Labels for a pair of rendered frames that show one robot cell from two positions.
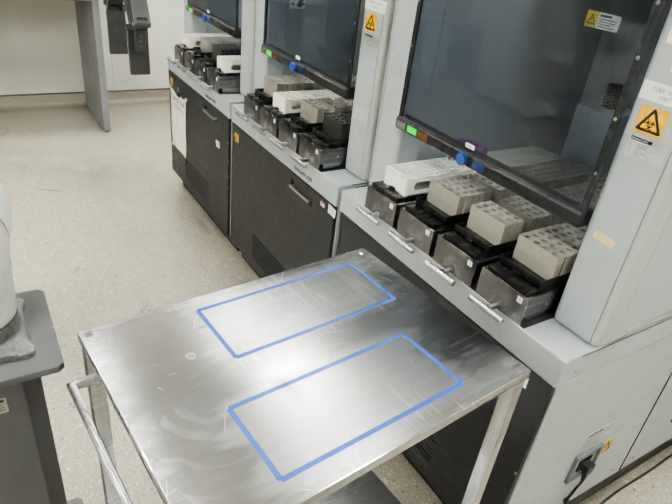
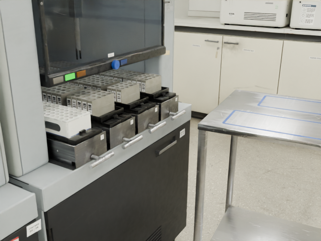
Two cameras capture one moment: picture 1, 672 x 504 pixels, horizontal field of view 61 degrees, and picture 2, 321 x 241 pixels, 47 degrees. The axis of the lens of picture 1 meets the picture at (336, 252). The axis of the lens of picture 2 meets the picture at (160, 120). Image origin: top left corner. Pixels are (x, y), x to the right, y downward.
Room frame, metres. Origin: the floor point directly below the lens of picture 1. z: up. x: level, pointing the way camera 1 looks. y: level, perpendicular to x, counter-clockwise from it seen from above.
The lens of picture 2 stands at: (1.62, 0.87, 1.23)
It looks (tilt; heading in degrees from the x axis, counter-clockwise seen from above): 20 degrees down; 246
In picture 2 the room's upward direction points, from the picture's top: straight up
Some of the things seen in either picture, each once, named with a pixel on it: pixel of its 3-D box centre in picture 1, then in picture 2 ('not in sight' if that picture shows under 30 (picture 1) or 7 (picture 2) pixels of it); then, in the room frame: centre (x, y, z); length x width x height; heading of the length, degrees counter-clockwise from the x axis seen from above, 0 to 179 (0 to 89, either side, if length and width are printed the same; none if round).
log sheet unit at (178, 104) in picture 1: (176, 121); not in sight; (2.84, 0.91, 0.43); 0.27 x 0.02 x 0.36; 35
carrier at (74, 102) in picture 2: (465, 195); (86, 101); (1.37, -0.32, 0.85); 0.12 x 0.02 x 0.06; 35
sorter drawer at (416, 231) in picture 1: (503, 209); (53, 112); (1.47, -0.45, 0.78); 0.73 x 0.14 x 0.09; 125
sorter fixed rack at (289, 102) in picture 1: (314, 102); not in sight; (2.10, 0.15, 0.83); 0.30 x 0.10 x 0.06; 125
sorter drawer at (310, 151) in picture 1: (388, 141); not in sight; (1.92, -0.14, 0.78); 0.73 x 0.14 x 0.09; 125
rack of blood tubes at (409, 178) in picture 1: (436, 176); (44, 117); (1.52, -0.26, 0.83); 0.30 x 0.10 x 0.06; 125
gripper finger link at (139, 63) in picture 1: (138, 51); not in sight; (0.90, 0.34, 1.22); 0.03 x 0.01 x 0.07; 125
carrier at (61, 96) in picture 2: (484, 191); (71, 98); (1.41, -0.37, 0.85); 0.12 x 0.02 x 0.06; 35
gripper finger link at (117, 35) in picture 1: (117, 32); not in sight; (1.01, 0.42, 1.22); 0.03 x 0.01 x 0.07; 125
